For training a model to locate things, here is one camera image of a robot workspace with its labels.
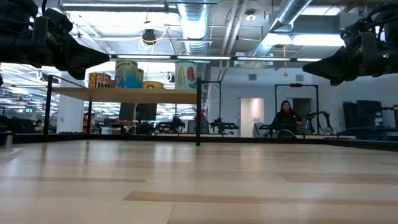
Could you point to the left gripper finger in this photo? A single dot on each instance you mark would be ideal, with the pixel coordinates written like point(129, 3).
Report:
point(77, 74)
point(84, 59)

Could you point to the long ceiling light strip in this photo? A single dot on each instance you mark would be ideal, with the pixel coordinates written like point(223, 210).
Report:
point(217, 58)

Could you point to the black ceiling camera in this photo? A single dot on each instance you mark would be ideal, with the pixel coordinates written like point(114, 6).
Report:
point(149, 35)

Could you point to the wooden shelf with black frame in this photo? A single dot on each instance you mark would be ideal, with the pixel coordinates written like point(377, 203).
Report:
point(124, 95)

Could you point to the black background robot arm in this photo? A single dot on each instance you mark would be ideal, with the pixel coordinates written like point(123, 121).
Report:
point(224, 126)
point(174, 124)
point(325, 118)

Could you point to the black metal rig frame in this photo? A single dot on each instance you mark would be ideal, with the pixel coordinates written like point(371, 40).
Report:
point(280, 140)

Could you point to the black background camera frame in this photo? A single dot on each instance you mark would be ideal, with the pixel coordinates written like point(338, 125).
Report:
point(295, 85)

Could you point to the short orange can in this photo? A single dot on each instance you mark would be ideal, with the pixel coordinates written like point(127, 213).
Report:
point(153, 85)

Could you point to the white column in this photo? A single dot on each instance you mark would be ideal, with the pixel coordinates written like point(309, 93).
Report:
point(70, 112)

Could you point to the white green vegetable can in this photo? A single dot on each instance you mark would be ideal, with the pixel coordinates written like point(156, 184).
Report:
point(186, 76)

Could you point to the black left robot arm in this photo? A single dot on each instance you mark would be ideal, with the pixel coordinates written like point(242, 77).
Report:
point(15, 46)

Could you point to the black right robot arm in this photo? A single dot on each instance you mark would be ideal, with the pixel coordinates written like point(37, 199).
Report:
point(392, 62)

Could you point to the person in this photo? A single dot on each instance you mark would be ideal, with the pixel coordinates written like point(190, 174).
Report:
point(286, 119)

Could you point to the black monitor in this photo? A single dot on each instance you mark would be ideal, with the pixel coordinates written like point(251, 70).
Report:
point(143, 112)

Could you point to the silver ceiling duct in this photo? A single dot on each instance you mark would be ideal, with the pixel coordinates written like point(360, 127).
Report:
point(289, 12)
point(194, 25)

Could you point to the black equipment rack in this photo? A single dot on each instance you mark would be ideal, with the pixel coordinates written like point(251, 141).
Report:
point(363, 118)

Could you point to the tall blue Cherries can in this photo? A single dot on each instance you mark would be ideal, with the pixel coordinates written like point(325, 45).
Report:
point(126, 74)
point(140, 77)

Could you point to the yellow bean-print can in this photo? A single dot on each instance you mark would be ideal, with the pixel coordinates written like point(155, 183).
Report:
point(99, 81)

